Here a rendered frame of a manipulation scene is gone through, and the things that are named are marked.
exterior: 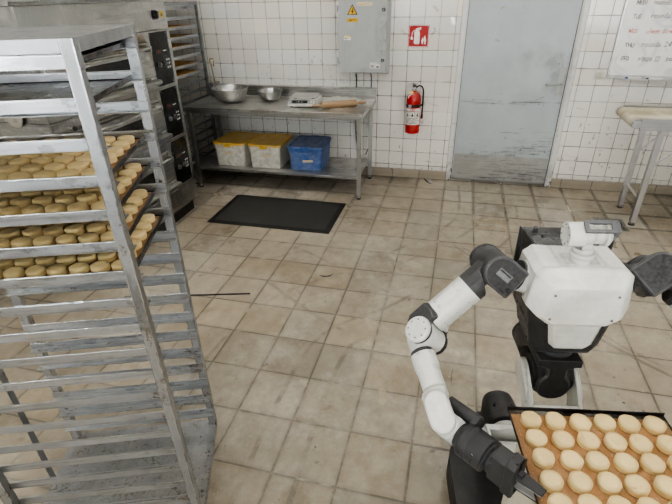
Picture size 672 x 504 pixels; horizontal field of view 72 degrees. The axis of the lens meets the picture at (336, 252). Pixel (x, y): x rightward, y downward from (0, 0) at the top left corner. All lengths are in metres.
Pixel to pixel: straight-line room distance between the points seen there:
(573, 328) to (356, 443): 1.30
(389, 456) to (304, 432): 0.43
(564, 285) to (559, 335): 0.17
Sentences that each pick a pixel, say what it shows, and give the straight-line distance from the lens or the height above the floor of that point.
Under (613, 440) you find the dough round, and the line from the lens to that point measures 1.40.
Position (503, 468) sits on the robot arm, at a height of 0.94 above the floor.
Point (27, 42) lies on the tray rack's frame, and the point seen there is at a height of 1.81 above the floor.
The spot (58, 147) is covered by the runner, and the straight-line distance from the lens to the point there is 1.28.
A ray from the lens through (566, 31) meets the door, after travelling 5.24.
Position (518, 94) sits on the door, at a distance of 5.27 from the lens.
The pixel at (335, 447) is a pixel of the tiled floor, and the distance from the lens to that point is 2.40.
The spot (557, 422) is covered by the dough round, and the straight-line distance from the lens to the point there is 1.38.
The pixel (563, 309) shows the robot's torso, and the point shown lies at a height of 1.13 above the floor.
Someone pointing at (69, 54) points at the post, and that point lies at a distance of 1.18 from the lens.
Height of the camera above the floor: 1.89
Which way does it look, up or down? 29 degrees down
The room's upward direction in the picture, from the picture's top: 1 degrees counter-clockwise
